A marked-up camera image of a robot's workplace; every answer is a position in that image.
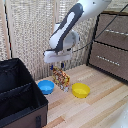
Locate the black fabric storage box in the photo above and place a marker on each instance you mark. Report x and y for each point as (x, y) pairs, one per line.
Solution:
(18, 95)

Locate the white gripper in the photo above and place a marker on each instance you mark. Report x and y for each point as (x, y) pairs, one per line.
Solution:
(57, 57)

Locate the yellow plastic bowl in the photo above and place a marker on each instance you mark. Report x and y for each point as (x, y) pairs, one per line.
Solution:
(81, 90)

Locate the colourful granola bar packet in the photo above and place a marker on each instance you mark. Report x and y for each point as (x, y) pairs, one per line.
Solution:
(61, 79)

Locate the white black Franka robot arm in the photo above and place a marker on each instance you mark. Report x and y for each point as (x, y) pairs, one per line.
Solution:
(70, 23)

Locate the brown drawer cabinet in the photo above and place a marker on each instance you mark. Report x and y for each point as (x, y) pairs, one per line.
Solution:
(110, 45)

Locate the beige woven folding screen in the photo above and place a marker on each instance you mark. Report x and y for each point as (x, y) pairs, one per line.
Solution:
(36, 30)

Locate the blue plastic bowl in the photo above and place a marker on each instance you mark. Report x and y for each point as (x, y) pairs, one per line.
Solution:
(46, 86)

